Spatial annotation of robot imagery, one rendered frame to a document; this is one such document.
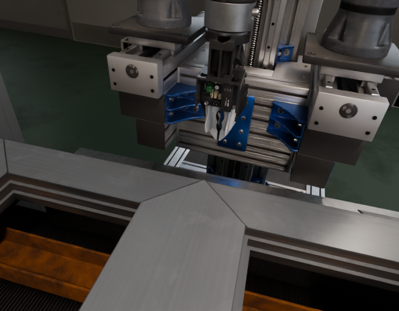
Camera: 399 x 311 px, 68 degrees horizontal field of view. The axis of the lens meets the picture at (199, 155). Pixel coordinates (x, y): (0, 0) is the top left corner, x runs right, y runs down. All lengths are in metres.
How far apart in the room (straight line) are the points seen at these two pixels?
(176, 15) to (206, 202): 0.52
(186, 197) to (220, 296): 0.18
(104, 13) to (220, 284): 4.02
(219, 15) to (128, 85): 0.39
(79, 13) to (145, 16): 3.65
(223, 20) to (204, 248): 0.33
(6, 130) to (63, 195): 0.74
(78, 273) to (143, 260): 0.26
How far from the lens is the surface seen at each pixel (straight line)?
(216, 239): 0.47
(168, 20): 0.84
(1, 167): 0.67
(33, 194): 0.64
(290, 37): 0.97
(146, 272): 0.44
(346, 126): 0.71
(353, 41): 0.77
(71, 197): 0.59
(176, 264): 0.44
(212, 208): 0.51
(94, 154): 0.97
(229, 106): 0.49
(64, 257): 0.72
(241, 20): 0.47
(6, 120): 1.30
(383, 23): 0.79
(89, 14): 4.40
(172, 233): 0.48
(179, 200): 0.52
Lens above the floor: 1.24
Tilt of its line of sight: 36 degrees down
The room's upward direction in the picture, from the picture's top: 4 degrees clockwise
